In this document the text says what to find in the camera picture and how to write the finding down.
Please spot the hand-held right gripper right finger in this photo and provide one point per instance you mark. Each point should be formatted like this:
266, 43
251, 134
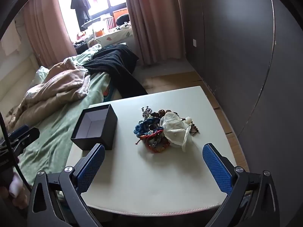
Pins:
215, 167

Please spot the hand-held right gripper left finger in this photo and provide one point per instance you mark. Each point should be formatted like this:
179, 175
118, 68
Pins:
93, 167

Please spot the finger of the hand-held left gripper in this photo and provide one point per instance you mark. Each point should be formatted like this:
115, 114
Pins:
26, 134

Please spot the black jewelry box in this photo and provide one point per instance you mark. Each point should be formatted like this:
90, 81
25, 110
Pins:
109, 132

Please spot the person's left hand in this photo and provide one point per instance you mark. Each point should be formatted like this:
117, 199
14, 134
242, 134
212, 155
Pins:
17, 186

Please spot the green bedsheet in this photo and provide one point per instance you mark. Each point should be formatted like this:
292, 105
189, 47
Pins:
59, 127

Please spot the beige fleece blanket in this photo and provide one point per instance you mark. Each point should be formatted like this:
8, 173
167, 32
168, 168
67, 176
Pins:
59, 85

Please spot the beige padded headboard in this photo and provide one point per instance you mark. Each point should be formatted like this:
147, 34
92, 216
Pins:
14, 75

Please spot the flattened cardboard sheets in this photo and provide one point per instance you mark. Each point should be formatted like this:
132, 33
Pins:
165, 80

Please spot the pink curtain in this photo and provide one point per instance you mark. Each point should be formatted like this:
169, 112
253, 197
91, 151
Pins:
45, 28
153, 23

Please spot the black knit blanket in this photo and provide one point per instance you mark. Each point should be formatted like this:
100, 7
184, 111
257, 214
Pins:
113, 61

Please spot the dark grey wardrobe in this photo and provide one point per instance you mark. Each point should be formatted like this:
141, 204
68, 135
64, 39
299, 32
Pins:
236, 52

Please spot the clear container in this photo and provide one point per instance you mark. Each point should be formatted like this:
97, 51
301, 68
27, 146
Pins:
99, 29

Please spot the printed window seat cushion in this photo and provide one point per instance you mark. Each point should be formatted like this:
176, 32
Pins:
116, 34

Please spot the hanging dark clothes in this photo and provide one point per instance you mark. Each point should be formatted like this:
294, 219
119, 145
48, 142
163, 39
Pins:
80, 4

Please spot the black bag on sill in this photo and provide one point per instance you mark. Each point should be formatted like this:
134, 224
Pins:
123, 19

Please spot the orange box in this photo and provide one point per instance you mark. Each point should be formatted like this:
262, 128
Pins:
120, 13

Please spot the pale sheet on wall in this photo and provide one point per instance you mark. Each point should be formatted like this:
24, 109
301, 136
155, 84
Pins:
10, 42

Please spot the white wall switch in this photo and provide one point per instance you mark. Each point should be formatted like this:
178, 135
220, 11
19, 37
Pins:
194, 42

